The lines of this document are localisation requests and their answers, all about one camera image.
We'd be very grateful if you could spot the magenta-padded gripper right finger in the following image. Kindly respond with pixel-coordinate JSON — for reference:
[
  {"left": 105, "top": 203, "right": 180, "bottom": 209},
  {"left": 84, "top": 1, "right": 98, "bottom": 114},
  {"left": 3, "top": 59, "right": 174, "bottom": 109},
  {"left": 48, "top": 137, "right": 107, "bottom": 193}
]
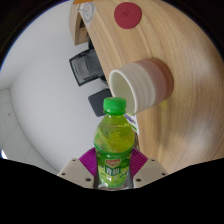
[{"left": 128, "top": 147, "right": 169, "bottom": 189}]

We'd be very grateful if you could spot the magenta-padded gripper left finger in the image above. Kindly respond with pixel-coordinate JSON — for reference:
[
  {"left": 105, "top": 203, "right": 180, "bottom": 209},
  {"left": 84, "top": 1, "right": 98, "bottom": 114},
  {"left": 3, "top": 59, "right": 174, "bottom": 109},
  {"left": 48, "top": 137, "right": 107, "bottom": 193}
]
[{"left": 57, "top": 147, "right": 98, "bottom": 190}]

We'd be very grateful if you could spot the green drink bottle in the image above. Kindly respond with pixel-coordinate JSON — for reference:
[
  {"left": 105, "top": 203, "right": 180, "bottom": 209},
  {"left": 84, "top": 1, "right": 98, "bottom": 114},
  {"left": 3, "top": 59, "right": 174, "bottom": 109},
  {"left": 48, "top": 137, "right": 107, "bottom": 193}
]
[{"left": 93, "top": 96, "right": 136, "bottom": 190}]

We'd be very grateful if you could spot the white and pink mug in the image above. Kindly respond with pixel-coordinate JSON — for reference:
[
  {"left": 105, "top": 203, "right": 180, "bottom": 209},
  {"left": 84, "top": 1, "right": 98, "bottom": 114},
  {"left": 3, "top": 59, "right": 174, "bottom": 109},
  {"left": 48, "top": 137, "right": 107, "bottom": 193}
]
[{"left": 108, "top": 58, "right": 175, "bottom": 116}]

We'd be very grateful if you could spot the black mesh office chair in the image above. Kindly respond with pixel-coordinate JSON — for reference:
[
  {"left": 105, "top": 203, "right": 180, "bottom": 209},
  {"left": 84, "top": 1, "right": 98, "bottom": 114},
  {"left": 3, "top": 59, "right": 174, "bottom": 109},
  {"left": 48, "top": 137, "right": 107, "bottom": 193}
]
[{"left": 68, "top": 39, "right": 108, "bottom": 88}]

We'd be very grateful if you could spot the grey backpack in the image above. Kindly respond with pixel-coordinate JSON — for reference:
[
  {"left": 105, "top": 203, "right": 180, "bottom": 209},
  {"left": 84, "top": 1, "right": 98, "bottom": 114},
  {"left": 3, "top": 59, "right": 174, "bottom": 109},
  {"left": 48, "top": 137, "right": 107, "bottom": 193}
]
[{"left": 73, "top": 54, "right": 101, "bottom": 83}]

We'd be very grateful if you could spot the flat round red coaster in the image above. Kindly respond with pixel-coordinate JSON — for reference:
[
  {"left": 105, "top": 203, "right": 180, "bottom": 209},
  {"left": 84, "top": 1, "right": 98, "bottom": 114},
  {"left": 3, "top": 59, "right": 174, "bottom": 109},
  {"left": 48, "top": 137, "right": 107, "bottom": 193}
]
[{"left": 113, "top": 1, "right": 143, "bottom": 30}]

